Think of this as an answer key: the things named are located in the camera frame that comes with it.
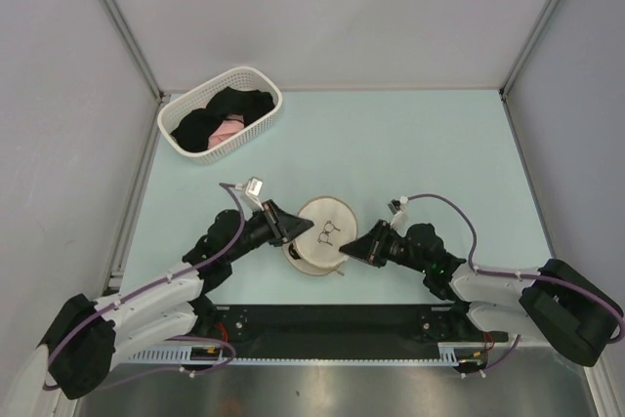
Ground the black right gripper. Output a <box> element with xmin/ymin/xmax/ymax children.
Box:
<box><xmin>339</xmin><ymin>220</ymin><xmax>429</xmax><ymax>273</ymax></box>

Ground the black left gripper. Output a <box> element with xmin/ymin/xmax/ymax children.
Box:
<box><xmin>226</xmin><ymin>199</ymin><xmax>313</xmax><ymax>263</ymax></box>

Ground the yellow bra with black straps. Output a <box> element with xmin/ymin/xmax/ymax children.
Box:
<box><xmin>287</xmin><ymin>243</ymin><xmax>301</xmax><ymax>260</ymax></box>

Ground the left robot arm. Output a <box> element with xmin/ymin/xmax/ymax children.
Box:
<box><xmin>41</xmin><ymin>200</ymin><xmax>313</xmax><ymax>399</ymax></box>

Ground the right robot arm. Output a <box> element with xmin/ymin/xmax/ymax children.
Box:
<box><xmin>339</xmin><ymin>221</ymin><xmax>624</xmax><ymax>367</ymax></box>

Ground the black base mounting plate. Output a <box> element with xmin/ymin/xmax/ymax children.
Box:
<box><xmin>191</xmin><ymin>305</ymin><xmax>484</xmax><ymax>357</ymax></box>

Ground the pink garment in basket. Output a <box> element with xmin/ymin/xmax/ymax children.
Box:
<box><xmin>207</xmin><ymin>114</ymin><xmax>245</xmax><ymax>149</ymax></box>

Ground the white perforated plastic basket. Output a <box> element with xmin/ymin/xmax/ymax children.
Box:
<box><xmin>157</xmin><ymin>65</ymin><xmax>283</xmax><ymax>165</ymax></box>

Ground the black garment in basket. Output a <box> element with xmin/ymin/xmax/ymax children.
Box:
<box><xmin>171</xmin><ymin>87</ymin><xmax>274</xmax><ymax>153</ymax></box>

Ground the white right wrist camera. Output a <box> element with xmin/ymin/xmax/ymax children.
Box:
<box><xmin>388</xmin><ymin>196</ymin><xmax>410</xmax><ymax>230</ymax></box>

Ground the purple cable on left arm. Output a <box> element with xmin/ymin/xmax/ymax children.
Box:
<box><xmin>41</xmin><ymin>183</ymin><xmax>245</xmax><ymax>393</ymax></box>

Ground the white slotted cable duct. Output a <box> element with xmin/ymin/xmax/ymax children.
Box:
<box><xmin>120</xmin><ymin>344</ymin><xmax>486</xmax><ymax>369</ymax></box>

